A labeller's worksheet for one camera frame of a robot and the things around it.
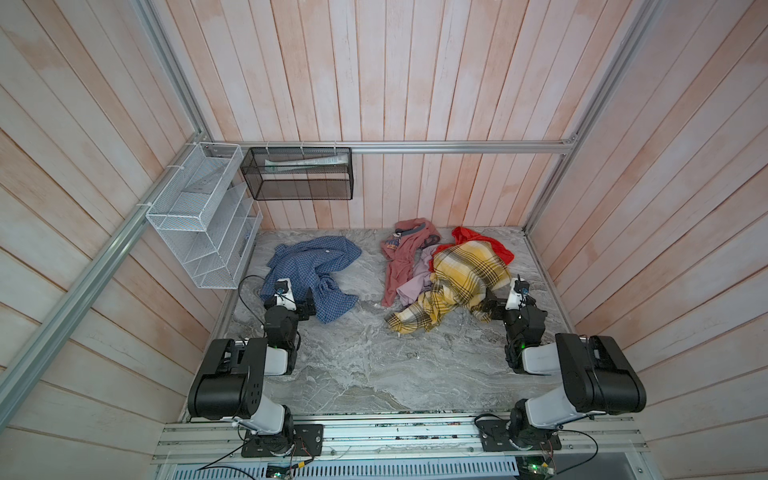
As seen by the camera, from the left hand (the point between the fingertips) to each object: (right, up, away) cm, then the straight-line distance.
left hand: (297, 293), depth 91 cm
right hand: (+65, +2, 0) cm, 65 cm away
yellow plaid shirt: (+51, +4, -1) cm, 51 cm away
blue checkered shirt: (+2, +9, +4) cm, 10 cm away
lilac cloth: (+40, +4, +7) cm, 41 cm away
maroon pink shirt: (+33, +14, +14) cm, 38 cm away
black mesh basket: (-3, +41, +13) cm, 43 cm away
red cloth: (+57, +19, +19) cm, 64 cm away
